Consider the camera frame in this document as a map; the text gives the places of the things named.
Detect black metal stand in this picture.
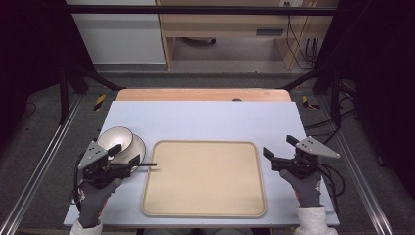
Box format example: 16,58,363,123
277,63,343,128
59,62,126,125

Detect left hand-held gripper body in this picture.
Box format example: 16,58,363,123
76,140,133,190

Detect black floor cable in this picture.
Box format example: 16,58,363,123
303,109,356,138

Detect white cabinet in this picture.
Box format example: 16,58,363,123
66,0,167,65

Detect white bowl with dark rim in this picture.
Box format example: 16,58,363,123
97,125,134,155

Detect black hanging cables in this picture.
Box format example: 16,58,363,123
284,2,321,71

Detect black horizontal frame bar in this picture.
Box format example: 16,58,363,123
67,4,338,16

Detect wooden desk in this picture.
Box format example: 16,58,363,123
156,0,341,71

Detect aluminium rail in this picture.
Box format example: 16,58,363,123
0,94,83,235
316,96,396,235

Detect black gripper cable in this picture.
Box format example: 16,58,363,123
317,162,346,199
71,153,86,210

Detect yellow black tape strip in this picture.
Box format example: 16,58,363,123
301,95,321,111
93,94,108,112

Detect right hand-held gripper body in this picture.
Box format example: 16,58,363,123
270,135,341,180

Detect person's left hand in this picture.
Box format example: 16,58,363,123
77,177,123,229

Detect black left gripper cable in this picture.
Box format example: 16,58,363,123
71,153,86,210

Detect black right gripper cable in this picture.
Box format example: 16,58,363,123
317,162,346,199

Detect person's right hand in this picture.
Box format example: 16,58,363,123
279,168,323,209

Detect beige tray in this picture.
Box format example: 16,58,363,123
140,139,268,219

